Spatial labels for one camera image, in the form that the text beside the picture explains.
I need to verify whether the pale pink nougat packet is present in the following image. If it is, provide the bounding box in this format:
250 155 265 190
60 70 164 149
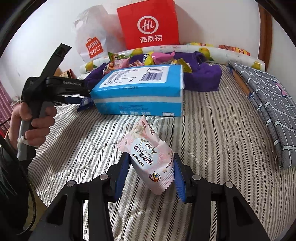
117 116 175 195

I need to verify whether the green snack packet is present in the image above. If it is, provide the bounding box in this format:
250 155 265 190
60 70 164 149
108 52 129 62

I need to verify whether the colourful cartoon snack packet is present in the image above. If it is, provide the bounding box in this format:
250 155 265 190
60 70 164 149
103 58 130 75

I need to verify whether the pink yellow snack bag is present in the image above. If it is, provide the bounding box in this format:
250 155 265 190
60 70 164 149
143 51 175 66

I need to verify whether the yellow snack packet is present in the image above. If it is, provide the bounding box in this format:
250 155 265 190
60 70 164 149
170 58 193 73

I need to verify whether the person's left forearm dark sleeve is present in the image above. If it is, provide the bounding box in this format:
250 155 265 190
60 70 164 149
1 147 32 240

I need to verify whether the person's left hand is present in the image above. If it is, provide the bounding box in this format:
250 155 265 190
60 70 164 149
7 102 57 150

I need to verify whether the small blue wrapper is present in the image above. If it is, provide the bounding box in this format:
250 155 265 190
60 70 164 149
77 97 94 112

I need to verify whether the blue tissue pack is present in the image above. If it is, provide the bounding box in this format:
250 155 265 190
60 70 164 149
90 65 184 117

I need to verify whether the white Miniso plastic bag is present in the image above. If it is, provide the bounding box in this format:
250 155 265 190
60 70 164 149
73 5 126 63

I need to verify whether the purple towel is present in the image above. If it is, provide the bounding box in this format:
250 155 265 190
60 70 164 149
84 51 222 92

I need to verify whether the grey checked folded cloth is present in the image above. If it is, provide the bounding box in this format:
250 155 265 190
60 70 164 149
229 62 295 169

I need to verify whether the red paper shopping bag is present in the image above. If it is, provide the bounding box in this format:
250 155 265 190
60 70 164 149
117 0 180 49

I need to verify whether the yellow chips bag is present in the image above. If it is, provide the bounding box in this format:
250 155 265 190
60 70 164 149
187 42 214 47

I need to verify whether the fruit print paper roll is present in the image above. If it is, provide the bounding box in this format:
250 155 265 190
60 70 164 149
79 44 266 75

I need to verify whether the orange chips bag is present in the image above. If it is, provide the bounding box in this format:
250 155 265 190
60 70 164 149
218 45 251 56

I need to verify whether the wooden picture frame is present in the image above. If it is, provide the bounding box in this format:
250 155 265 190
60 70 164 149
59 69 77 79

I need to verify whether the brown wooden door frame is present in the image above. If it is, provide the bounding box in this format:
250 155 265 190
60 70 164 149
258 4 273 70

